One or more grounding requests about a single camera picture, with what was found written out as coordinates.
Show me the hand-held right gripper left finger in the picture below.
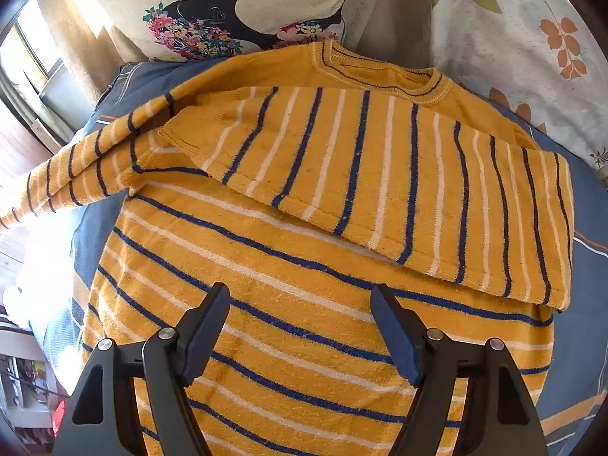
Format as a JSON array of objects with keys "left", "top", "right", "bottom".
[{"left": 51, "top": 282, "right": 232, "bottom": 456}]

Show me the yellow striped sweater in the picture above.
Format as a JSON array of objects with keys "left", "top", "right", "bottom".
[{"left": 0, "top": 40, "right": 575, "bottom": 456}]

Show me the grey fuzzy blanket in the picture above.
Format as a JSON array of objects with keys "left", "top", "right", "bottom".
[{"left": 342, "top": 0, "right": 434, "bottom": 71}]

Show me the white leaf print pillow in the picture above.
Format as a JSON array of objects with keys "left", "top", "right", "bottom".
[{"left": 425, "top": 0, "right": 608, "bottom": 173}]

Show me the blue plaid bedsheet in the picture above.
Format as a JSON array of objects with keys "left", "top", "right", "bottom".
[{"left": 28, "top": 59, "right": 608, "bottom": 456}]

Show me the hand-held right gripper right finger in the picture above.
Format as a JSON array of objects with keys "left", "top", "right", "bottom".
[{"left": 370, "top": 284, "right": 549, "bottom": 456}]

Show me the beige curtain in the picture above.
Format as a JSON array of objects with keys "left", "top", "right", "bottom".
[{"left": 35, "top": 0, "right": 154, "bottom": 135}]

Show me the window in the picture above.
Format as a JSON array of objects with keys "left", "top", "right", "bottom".
[{"left": 0, "top": 0, "right": 68, "bottom": 149}]

